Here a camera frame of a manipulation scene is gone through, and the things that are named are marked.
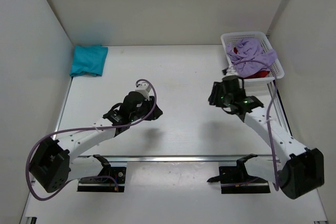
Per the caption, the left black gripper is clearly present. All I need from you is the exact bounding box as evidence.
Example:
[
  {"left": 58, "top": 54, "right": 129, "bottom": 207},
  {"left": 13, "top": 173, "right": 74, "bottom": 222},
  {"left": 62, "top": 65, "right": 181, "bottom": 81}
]
[{"left": 129, "top": 95, "right": 163, "bottom": 122}]

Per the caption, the lilac t shirt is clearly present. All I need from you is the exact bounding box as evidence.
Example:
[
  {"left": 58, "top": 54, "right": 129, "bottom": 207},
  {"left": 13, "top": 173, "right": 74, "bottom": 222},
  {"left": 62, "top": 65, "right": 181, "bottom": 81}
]
[{"left": 226, "top": 38, "right": 278, "bottom": 79}]

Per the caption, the teal t shirt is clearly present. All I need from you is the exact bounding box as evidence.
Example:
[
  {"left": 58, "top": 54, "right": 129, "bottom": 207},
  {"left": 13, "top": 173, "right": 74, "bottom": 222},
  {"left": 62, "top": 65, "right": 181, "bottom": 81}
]
[{"left": 69, "top": 45, "right": 108, "bottom": 77}]

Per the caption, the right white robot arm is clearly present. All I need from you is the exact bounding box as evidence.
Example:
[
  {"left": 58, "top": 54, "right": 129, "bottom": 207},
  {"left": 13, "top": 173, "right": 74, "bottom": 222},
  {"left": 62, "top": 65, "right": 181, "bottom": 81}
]
[{"left": 208, "top": 75, "right": 324, "bottom": 199}]

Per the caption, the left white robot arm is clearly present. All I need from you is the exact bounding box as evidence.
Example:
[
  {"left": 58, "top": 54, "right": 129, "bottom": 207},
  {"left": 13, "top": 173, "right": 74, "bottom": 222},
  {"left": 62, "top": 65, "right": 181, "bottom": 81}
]
[{"left": 26, "top": 91, "right": 163, "bottom": 196}]

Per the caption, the red t shirt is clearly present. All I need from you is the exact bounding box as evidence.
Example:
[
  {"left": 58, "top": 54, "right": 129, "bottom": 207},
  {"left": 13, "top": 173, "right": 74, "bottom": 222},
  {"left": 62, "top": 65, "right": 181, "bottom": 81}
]
[{"left": 231, "top": 47, "right": 272, "bottom": 79}]

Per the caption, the white plastic basket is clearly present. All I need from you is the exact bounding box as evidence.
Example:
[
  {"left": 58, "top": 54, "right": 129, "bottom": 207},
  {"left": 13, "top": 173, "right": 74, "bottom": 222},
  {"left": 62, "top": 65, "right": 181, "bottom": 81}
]
[{"left": 220, "top": 31, "right": 285, "bottom": 87}]

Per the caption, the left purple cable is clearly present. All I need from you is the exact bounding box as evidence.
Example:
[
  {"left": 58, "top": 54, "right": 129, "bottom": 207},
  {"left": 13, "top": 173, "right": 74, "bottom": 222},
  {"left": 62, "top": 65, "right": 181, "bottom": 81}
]
[{"left": 26, "top": 78, "right": 158, "bottom": 200}]

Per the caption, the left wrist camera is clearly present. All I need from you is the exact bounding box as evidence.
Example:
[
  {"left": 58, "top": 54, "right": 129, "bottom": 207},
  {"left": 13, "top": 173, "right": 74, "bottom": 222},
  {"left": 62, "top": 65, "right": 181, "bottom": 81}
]
[{"left": 135, "top": 81, "right": 152, "bottom": 100}]

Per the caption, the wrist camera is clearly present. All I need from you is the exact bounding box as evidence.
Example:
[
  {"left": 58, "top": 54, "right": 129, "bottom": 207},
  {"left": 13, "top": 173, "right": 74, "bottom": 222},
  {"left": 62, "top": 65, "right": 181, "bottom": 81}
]
[
  {"left": 222, "top": 66, "right": 238, "bottom": 77},
  {"left": 135, "top": 81, "right": 152, "bottom": 100}
]

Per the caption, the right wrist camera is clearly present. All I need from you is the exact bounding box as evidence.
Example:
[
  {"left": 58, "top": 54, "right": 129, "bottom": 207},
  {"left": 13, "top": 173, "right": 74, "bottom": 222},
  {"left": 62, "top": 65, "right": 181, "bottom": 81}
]
[{"left": 222, "top": 66, "right": 238, "bottom": 77}]

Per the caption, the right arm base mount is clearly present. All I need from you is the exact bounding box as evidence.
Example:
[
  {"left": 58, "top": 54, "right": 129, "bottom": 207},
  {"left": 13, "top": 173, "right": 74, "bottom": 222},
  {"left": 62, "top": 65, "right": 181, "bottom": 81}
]
[{"left": 207, "top": 154, "right": 270, "bottom": 194}]

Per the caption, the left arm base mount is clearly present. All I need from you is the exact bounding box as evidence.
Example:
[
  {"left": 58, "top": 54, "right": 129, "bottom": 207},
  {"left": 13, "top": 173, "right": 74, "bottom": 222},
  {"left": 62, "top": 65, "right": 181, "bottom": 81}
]
[{"left": 77, "top": 155, "right": 127, "bottom": 193}]

